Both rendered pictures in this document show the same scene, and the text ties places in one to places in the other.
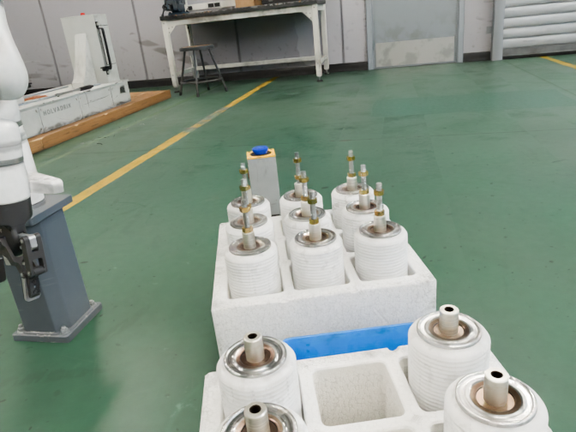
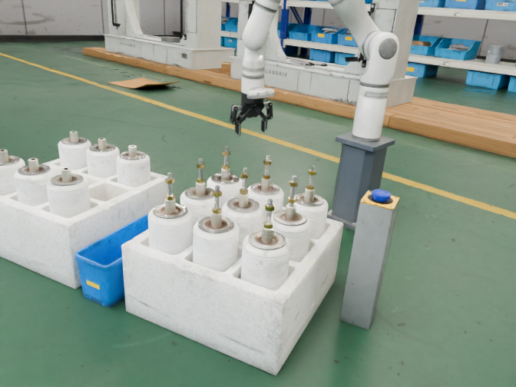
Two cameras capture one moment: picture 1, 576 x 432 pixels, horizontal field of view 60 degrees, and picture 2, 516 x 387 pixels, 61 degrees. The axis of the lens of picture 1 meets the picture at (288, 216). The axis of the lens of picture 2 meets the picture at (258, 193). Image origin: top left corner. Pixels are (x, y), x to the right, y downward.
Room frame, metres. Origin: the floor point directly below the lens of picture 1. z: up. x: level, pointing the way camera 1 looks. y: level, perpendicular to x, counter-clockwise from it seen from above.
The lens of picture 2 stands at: (1.39, -0.83, 0.68)
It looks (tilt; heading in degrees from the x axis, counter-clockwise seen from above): 23 degrees down; 118
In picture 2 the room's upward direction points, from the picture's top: 4 degrees clockwise
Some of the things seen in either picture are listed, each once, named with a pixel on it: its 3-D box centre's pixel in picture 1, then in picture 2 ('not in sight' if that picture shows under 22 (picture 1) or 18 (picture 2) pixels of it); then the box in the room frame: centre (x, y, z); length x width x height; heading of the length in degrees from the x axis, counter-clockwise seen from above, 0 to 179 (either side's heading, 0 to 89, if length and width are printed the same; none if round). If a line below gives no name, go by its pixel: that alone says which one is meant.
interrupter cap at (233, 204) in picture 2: (307, 214); (243, 205); (0.92, -0.04, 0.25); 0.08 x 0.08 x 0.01
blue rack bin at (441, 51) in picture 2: not in sight; (457, 48); (0.77, 5.07, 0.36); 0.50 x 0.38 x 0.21; 78
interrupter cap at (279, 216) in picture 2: (300, 195); (289, 217); (1.04, -0.03, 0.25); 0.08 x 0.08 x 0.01
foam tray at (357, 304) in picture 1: (313, 284); (239, 264); (0.92, -0.04, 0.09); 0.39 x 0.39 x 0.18; 3
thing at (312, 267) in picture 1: (319, 282); (200, 226); (0.81, -0.04, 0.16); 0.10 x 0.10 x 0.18
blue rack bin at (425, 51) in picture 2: not in sight; (422, 44); (0.35, 5.20, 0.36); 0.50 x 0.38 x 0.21; 77
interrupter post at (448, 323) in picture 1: (448, 321); (66, 175); (0.50, -0.18, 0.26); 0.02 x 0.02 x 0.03
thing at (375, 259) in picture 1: (381, 273); (170, 246); (0.81, -0.16, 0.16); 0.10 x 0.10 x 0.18
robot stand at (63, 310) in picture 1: (42, 267); (358, 180); (1.02, 0.57, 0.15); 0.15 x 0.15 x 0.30; 77
